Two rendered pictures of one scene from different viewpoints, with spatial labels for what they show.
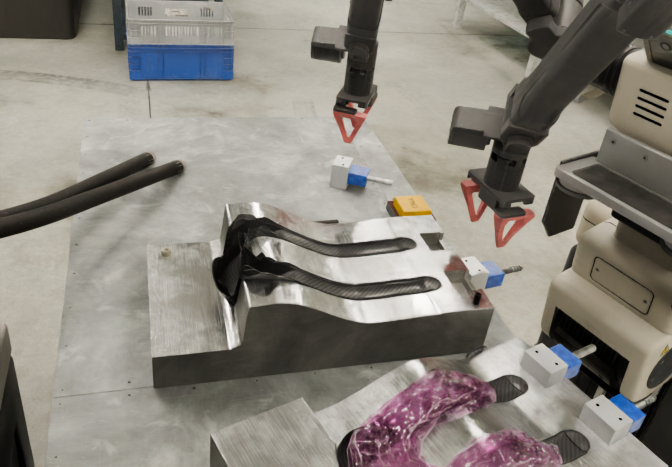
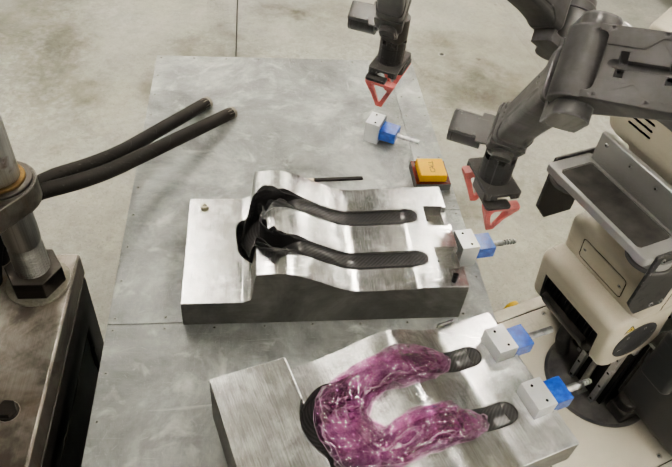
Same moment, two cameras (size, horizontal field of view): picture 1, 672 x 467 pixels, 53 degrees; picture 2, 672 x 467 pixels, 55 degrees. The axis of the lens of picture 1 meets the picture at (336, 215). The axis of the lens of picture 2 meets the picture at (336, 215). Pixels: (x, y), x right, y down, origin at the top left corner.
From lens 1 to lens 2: 0.28 m
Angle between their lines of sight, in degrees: 14
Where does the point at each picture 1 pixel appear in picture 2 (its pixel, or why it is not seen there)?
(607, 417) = (536, 397)
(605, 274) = (590, 255)
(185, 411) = (205, 346)
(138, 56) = not seen: outside the picture
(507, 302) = (547, 230)
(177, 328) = (203, 280)
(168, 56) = not seen: outside the picture
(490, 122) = (482, 128)
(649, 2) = (556, 114)
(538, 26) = (542, 38)
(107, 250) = (162, 194)
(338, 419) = (314, 374)
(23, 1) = not seen: outside the picture
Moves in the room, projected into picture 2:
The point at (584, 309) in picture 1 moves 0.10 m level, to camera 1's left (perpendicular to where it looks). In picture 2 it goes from (567, 283) to (517, 272)
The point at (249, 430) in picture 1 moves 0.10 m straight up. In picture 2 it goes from (239, 380) to (237, 341)
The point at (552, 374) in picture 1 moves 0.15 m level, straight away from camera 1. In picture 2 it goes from (502, 353) to (541, 299)
